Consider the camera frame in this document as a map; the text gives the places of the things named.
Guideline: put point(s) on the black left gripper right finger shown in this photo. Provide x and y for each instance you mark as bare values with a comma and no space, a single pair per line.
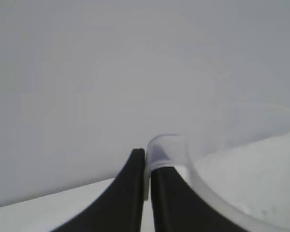
174,205

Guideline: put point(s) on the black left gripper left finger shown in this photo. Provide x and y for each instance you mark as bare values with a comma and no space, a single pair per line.
118,207

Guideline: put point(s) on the clear plastic measuring cup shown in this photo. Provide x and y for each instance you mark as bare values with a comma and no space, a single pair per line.
174,149

